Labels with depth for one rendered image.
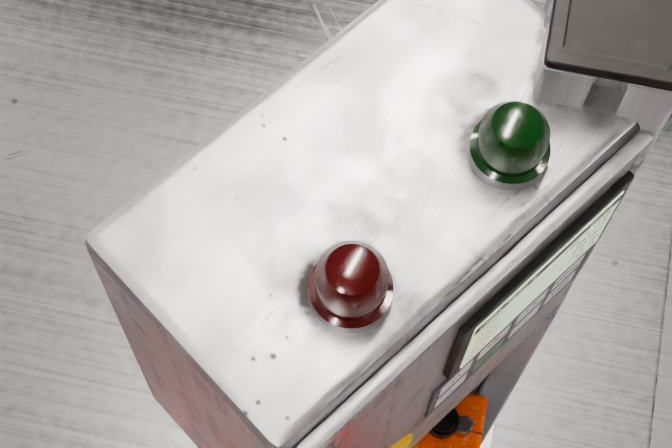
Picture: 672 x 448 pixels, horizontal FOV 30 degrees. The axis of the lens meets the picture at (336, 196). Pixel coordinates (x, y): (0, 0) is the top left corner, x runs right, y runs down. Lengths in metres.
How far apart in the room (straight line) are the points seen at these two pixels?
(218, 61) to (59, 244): 0.22
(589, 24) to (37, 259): 0.76
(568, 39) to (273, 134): 0.10
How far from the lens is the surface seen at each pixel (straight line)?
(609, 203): 0.43
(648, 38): 0.41
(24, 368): 1.08
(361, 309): 0.37
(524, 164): 0.39
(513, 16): 0.43
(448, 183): 0.40
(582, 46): 0.40
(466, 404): 0.67
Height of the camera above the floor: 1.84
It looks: 66 degrees down
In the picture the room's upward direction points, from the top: 3 degrees clockwise
